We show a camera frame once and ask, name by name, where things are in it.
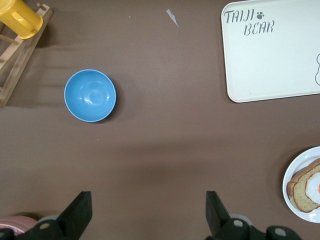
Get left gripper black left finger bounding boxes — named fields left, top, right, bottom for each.
left=24, top=191, right=93, bottom=240

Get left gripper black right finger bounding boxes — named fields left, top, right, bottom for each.
left=206, top=191, right=302, bottom=240

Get brown bread slice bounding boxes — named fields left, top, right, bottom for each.
left=286, top=157, right=320, bottom=214

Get white round plate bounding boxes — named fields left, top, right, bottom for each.
left=282, top=146, right=320, bottom=224

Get pink bowl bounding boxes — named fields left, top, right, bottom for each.
left=0, top=212, right=38, bottom=235

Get fried egg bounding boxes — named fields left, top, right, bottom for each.
left=305, top=172, right=320, bottom=203

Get blue bowl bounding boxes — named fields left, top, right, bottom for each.
left=63, top=69, right=117, bottom=123

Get wooden mug rack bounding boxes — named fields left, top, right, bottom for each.
left=0, top=2, right=54, bottom=107

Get cream bear print tray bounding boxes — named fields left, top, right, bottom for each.
left=220, top=0, right=320, bottom=104

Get yellow mug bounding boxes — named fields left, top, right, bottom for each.
left=0, top=0, right=44, bottom=40

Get small grey paper scrap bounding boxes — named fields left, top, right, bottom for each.
left=165, top=8, right=180, bottom=28

